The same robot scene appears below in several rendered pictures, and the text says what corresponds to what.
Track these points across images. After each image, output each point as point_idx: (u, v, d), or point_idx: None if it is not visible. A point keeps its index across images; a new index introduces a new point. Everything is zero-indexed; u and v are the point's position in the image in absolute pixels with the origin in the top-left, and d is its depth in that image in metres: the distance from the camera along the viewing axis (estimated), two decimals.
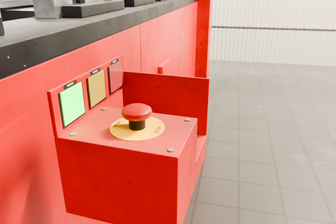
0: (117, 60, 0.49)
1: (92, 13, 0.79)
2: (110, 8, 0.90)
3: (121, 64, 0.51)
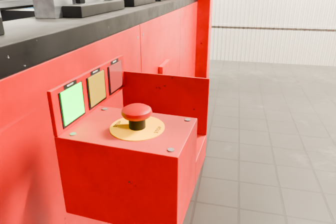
0: (117, 60, 0.49)
1: (92, 13, 0.79)
2: (110, 8, 0.90)
3: (121, 64, 0.51)
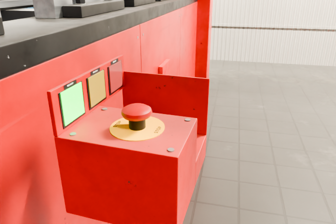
0: (117, 60, 0.49)
1: (92, 13, 0.79)
2: (110, 8, 0.90)
3: (121, 64, 0.51)
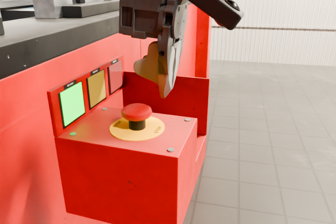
0: (117, 60, 0.49)
1: (92, 13, 0.79)
2: (110, 8, 0.90)
3: (121, 64, 0.51)
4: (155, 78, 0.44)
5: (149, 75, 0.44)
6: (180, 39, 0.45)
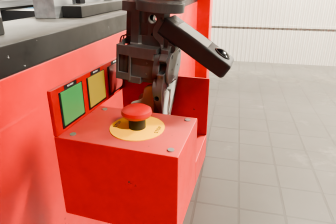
0: None
1: (92, 13, 0.79)
2: (110, 8, 0.90)
3: None
4: None
5: None
6: (174, 80, 0.48)
